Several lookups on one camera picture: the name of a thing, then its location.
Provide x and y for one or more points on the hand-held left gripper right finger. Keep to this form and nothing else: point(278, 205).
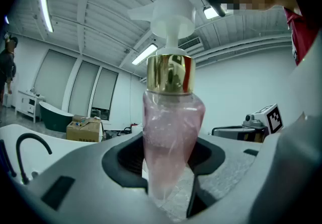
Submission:
point(234, 182)

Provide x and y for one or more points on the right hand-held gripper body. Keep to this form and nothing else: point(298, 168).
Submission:
point(273, 117)

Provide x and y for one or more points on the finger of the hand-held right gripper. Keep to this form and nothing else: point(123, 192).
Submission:
point(234, 133)

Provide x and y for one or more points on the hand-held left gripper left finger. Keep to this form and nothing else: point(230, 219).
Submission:
point(85, 182)

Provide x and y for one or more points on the white bathtub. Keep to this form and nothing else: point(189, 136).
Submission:
point(63, 146)

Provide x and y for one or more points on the pink white bottle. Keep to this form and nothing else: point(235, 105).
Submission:
point(171, 127)

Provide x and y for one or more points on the dark green bathtub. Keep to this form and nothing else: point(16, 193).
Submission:
point(54, 119)

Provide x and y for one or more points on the brown cardboard box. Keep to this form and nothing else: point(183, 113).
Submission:
point(83, 131)

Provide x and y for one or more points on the person's red shirt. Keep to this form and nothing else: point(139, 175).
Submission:
point(300, 36)

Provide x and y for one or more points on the white window blind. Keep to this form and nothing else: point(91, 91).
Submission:
point(104, 89)
point(84, 89)
point(54, 79)

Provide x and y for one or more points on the ceiling air vent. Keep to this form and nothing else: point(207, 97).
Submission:
point(190, 43)

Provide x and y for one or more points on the white cabinet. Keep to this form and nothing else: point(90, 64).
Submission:
point(25, 103)

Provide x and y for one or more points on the rectangular ceiling light panel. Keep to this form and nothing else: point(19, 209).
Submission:
point(144, 54)
point(210, 12)

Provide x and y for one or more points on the long ceiling tube light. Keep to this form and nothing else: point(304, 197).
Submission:
point(46, 14)

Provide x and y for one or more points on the black head-mounted camera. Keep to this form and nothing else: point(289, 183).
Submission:
point(216, 4)

